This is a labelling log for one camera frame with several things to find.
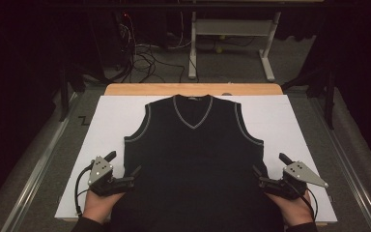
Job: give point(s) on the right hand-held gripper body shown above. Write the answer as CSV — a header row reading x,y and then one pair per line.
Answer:
x,y
298,172

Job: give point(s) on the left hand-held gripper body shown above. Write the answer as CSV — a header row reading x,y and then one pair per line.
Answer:
x,y
101,170

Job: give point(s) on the dark navy knitted vest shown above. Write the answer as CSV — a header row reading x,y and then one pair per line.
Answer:
x,y
193,167

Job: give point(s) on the person's left hand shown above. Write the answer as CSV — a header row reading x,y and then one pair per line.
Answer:
x,y
101,204

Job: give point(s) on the person's right hand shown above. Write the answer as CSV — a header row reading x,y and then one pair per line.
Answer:
x,y
293,209

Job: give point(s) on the dark metal stand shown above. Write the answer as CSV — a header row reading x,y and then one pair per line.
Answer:
x,y
329,96
65,93

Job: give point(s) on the wooden table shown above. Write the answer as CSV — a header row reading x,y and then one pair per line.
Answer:
x,y
161,89

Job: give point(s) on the dark curtain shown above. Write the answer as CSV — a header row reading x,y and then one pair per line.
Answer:
x,y
16,96
364,80

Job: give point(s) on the yellow tennis ball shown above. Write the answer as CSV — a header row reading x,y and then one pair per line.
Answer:
x,y
219,50
222,37

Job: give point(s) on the metal floor rail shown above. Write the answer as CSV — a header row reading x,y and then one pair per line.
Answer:
x,y
348,167
35,170

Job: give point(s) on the white metal table frame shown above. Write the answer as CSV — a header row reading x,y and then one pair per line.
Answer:
x,y
232,27

